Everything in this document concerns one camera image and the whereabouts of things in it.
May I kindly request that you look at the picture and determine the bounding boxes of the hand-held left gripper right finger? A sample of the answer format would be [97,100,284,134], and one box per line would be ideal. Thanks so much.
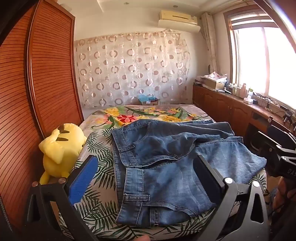
[195,154,270,241]

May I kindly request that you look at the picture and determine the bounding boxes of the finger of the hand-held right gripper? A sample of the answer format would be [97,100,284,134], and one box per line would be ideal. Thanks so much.
[257,131,283,151]

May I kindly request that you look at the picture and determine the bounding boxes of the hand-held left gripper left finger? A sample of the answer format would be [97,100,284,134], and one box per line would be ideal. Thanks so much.
[23,155,100,241]

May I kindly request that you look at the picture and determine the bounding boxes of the blue denim pants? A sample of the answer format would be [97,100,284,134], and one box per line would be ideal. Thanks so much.
[110,119,266,227]

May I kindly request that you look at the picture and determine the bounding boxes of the person's right hand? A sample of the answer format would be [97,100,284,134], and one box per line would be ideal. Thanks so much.
[273,177,296,210]

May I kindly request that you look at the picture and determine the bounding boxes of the small tripod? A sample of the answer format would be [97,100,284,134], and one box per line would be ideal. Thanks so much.
[280,105,294,124]

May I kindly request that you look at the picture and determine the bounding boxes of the yellow plush toy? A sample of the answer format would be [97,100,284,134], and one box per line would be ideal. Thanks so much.
[38,123,87,185]

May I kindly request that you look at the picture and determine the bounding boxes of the wooden side cabinet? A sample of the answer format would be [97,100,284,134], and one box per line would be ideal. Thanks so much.
[192,84,296,149]

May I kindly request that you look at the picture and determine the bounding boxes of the open cardboard box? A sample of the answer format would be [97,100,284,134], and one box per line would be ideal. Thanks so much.
[204,77,225,90]

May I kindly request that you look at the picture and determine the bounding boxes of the window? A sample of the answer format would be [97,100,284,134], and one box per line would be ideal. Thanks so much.
[223,9,296,112]

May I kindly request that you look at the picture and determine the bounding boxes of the floral blanket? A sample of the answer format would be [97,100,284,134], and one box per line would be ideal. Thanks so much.
[80,104,213,130]

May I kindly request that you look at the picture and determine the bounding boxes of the wooden slatted wardrobe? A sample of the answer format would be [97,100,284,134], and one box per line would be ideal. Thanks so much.
[0,0,84,218]

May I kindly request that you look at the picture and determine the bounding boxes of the beige window curtain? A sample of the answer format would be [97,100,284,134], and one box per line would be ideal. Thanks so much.
[201,12,220,75]

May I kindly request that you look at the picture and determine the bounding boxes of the white air conditioner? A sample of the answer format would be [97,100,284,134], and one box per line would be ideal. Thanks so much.
[158,9,201,32]

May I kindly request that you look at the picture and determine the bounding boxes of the circle patterned wall curtain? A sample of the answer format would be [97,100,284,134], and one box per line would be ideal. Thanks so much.
[74,31,191,107]

